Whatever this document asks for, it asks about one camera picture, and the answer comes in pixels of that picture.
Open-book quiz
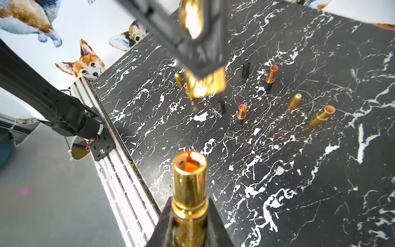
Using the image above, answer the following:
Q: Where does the black lipstick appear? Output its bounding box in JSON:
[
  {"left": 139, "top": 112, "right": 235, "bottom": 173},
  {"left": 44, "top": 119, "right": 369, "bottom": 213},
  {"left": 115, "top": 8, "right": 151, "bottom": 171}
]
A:
[
  {"left": 237, "top": 104, "right": 247, "bottom": 125},
  {"left": 265, "top": 65, "right": 278, "bottom": 91}
]

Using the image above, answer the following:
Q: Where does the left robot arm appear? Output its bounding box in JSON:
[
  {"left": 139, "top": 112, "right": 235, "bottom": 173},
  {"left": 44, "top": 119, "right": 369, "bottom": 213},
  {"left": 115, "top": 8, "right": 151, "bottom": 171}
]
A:
[{"left": 1, "top": 1, "right": 228, "bottom": 139}]

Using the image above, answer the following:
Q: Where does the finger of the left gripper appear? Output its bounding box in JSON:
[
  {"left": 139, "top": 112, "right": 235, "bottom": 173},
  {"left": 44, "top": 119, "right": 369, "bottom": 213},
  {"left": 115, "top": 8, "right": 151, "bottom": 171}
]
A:
[
  {"left": 118, "top": 0, "right": 211, "bottom": 77},
  {"left": 200, "top": 1, "right": 228, "bottom": 73}
]

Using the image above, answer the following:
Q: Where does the gold lipstick cap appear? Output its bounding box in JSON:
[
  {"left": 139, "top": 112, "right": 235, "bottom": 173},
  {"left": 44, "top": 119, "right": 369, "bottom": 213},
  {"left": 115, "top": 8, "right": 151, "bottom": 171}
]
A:
[
  {"left": 179, "top": 1, "right": 228, "bottom": 99},
  {"left": 174, "top": 73, "right": 184, "bottom": 89},
  {"left": 287, "top": 93, "right": 302, "bottom": 110}
]

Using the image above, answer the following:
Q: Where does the aluminium front rail frame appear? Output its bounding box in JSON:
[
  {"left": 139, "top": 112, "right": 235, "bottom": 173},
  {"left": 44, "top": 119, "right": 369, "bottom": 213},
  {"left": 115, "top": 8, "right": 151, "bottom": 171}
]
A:
[{"left": 71, "top": 78, "right": 160, "bottom": 247}]

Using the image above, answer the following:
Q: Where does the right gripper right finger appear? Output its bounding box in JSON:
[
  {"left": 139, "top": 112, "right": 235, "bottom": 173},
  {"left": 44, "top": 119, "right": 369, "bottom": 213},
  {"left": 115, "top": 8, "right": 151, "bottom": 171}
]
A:
[{"left": 206, "top": 198, "right": 234, "bottom": 247}]

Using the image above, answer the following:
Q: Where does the black lipstick cap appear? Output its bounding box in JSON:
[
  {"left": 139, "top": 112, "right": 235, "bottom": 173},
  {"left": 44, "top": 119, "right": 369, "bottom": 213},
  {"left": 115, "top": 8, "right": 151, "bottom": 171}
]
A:
[
  {"left": 218, "top": 98, "right": 226, "bottom": 114},
  {"left": 241, "top": 61, "right": 251, "bottom": 81}
]

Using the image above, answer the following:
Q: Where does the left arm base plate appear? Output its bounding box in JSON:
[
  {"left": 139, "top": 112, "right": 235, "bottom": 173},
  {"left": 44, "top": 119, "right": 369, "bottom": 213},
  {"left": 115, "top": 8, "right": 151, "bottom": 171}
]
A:
[{"left": 89, "top": 129, "right": 116, "bottom": 162}]

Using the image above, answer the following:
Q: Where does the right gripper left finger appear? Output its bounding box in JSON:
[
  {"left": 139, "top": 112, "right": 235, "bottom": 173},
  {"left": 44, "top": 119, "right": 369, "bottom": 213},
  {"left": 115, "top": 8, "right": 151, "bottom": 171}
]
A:
[{"left": 146, "top": 197, "right": 173, "bottom": 247}]

